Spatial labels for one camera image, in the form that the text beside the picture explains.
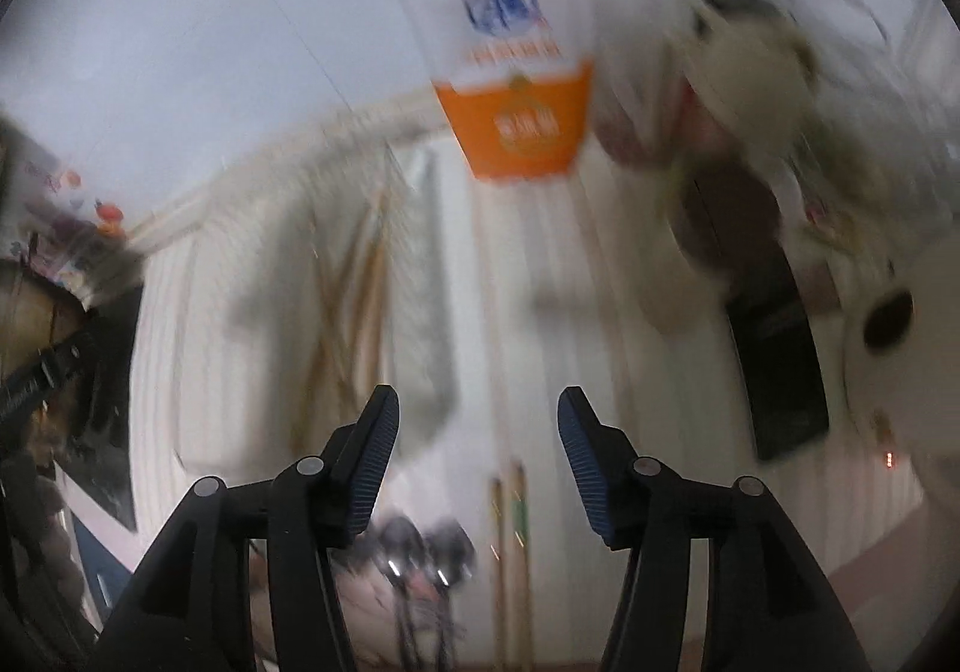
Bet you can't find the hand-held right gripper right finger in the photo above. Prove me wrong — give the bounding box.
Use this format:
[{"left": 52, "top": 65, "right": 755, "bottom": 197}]
[{"left": 557, "top": 387, "right": 875, "bottom": 672}]

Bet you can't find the white ribbed mat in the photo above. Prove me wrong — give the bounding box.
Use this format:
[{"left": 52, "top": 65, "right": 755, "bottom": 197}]
[{"left": 127, "top": 93, "right": 927, "bottom": 672}]

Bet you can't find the grey flat utensil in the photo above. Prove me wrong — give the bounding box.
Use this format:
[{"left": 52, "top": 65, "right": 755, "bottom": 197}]
[{"left": 388, "top": 151, "right": 464, "bottom": 449}]

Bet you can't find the beige cloth bundle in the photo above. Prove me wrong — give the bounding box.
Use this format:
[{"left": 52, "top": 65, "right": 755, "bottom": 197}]
[{"left": 679, "top": 0, "right": 820, "bottom": 193}]

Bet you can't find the orange and white carton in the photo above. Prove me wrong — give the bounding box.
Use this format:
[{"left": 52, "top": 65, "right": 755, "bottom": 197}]
[{"left": 396, "top": 0, "right": 597, "bottom": 182}]

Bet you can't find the brown chopstick green band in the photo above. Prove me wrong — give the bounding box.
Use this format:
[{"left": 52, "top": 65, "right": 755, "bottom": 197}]
[{"left": 509, "top": 462, "right": 536, "bottom": 672}]

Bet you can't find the colourful printed packet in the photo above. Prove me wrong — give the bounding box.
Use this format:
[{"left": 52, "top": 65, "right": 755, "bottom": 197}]
[{"left": 0, "top": 117, "right": 147, "bottom": 309}]

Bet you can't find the white tissue roll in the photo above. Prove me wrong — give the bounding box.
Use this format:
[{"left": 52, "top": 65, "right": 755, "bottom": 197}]
[{"left": 838, "top": 259, "right": 960, "bottom": 482}]

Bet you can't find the black rectangular device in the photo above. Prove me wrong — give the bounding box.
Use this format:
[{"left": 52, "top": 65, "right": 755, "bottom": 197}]
[{"left": 726, "top": 250, "right": 831, "bottom": 461}]

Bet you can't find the light wooden chopstick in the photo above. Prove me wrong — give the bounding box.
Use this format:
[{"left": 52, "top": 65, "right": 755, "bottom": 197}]
[
  {"left": 358, "top": 188, "right": 396, "bottom": 388},
  {"left": 315, "top": 267, "right": 361, "bottom": 410}
]

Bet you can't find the brown round object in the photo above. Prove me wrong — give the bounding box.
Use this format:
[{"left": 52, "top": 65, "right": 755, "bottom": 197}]
[{"left": 671, "top": 158, "right": 782, "bottom": 272}]

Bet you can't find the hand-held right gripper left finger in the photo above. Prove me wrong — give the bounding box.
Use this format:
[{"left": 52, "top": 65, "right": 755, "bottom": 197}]
[{"left": 86, "top": 385, "right": 401, "bottom": 672}]

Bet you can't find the dark metal spoon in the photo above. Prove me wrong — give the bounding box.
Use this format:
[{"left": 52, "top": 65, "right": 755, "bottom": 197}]
[
  {"left": 373, "top": 517, "right": 425, "bottom": 672},
  {"left": 424, "top": 520, "right": 478, "bottom": 672}
]

